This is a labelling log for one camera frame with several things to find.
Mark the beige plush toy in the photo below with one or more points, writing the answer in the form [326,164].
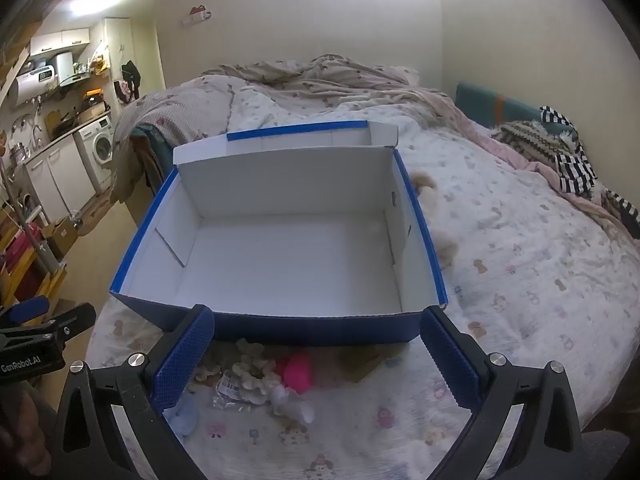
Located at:
[425,187]

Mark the beige patterned duvet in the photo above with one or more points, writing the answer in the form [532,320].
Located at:
[300,77]

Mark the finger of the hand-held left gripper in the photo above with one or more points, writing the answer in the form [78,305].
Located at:
[30,310]
[75,320]

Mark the pink plush toy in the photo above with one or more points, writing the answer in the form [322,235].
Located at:
[300,370]

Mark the white wall cabinet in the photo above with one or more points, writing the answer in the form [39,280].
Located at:
[60,41]

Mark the white water heater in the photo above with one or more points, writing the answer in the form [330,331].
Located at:
[30,87]

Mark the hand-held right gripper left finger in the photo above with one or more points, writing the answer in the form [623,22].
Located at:
[182,360]

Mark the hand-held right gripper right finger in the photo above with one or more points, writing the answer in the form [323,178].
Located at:
[450,360]

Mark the black and white striped cloth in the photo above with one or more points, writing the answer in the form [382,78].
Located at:
[575,165]

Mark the red bag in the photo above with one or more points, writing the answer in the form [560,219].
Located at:
[20,250]

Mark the light blue cloth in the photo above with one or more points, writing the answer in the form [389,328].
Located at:
[182,417]

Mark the white washing machine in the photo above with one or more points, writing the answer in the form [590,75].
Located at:
[100,145]

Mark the blue and white cardboard box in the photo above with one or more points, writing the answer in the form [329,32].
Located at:
[290,260]

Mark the white base cabinet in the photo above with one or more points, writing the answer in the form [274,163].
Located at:
[55,175]

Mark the clear plastic packet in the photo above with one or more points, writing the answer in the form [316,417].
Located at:
[230,390]

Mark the white fluffy toy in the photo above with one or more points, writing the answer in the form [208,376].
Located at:
[291,404]

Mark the pink blanket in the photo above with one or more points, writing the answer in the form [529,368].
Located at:
[480,130]

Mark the yellow wooden rack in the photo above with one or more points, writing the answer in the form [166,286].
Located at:
[35,280]

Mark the dark hanging clothes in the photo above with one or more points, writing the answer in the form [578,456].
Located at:
[131,77]

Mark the person's left hand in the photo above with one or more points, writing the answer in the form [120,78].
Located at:
[20,440]

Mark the cream fuzzy plush toy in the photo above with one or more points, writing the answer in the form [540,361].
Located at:
[252,365]

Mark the brown cardboard box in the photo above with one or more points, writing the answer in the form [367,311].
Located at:
[62,235]

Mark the teal pillow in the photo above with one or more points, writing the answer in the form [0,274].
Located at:
[495,105]

